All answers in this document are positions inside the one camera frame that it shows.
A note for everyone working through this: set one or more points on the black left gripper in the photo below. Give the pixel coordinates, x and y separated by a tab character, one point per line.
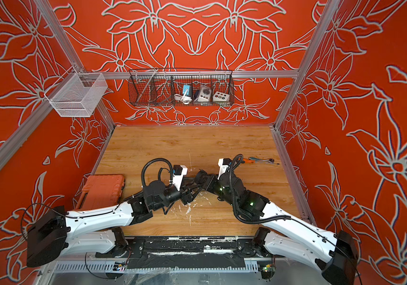
185	200

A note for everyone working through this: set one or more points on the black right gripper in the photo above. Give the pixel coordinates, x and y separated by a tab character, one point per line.
212	189

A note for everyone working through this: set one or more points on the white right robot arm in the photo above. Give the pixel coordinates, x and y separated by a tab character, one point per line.
280	233

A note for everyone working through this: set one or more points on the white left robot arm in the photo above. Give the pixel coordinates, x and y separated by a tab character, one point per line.
59	232

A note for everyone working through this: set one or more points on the white button box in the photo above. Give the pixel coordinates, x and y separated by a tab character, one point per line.
220	97

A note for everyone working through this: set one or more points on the orange plastic tool case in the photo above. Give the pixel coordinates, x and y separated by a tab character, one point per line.
100	191

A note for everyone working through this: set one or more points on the white power adapter box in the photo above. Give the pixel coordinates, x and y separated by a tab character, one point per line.
204	95

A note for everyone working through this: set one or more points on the blue white small box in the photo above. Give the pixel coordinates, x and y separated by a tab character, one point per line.
186	90

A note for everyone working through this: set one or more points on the orange handled screwdriver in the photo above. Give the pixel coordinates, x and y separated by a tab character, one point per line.
258	160

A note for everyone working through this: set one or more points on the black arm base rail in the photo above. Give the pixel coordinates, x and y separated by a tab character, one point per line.
192	253

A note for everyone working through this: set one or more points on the black wire wall basket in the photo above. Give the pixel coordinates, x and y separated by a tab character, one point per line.
163	86

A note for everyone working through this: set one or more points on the white mesh wall basket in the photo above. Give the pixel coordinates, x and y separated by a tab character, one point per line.
77	96

